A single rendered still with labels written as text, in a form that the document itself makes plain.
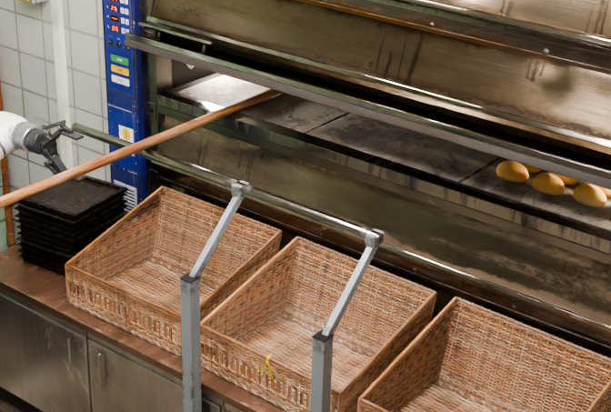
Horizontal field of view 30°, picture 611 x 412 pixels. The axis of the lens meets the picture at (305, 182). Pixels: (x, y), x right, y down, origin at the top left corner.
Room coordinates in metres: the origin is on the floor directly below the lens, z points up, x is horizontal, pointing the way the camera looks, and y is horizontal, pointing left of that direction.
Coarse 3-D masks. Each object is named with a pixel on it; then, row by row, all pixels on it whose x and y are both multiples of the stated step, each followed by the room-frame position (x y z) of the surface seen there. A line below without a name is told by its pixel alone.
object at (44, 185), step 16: (256, 96) 3.66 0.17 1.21; (272, 96) 3.72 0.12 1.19; (224, 112) 3.53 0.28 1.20; (176, 128) 3.36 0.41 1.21; (192, 128) 3.41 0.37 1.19; (144, 144) 3.24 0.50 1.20; (96, 160) 3.10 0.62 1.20; (112, 160) 3.13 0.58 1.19; (64, 176) 2.99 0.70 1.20; (16, 192) 2.86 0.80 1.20; (32, 192) 2.89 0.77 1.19
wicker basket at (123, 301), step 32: (160, 192) 3.67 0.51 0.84; (128, 224) 3.55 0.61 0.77; (160, 224) 3.64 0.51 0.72; (256, 224) 3.42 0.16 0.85; (96, 256) 3.42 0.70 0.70; (128, 256) 3.54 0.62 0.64; (160, 256) 3.60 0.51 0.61; (192, 256) 3.53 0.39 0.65; (224, 256) 3.45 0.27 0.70; (256, 256) 3.26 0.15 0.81; (96, 288) 3.23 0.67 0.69; (128, 288) 3.41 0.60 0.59; (160, 288) 3.42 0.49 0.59; (224, 288) 3.13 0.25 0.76; (128, 320) 3.14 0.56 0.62; (160, 320) 3.06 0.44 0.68
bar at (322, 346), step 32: (160, 160) 3.21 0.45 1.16; (256, 192) 2.98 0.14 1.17; (224, 224) 2.96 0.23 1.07; (352, 224) 2.78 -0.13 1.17; (192, 288) 2.83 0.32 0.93; (352, 288) 2.64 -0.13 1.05; (192, 320) 2.83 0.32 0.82; (192, 352) 2.83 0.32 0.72; (320, 352) 2.54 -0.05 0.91; (192, 384) 2.83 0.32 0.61; (320, 384) 2.54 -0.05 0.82
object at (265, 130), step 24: (168, 96) 3.72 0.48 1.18; (216, 120) 3.57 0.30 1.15; (240, 120) 3.51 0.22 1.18; (264, 120) 3.52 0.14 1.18; (288, 144) 3.38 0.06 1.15; (312, 144) 3.33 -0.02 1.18; (336, 144) 3.33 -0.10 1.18; (360, 168) 3.21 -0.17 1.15; (384, 168) 3.16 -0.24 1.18; (408, 168) 3.15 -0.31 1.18; (432, 192) 3.05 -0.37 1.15; (456, 192) 3.00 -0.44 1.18; (480, 192) 3.00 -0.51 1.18; (504, 216) 2.90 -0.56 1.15; (528, 216) 2.86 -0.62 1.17; (552, 216) 2.85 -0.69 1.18; (576, 240) 2.77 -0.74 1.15; (600, 240) 2.73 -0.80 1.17
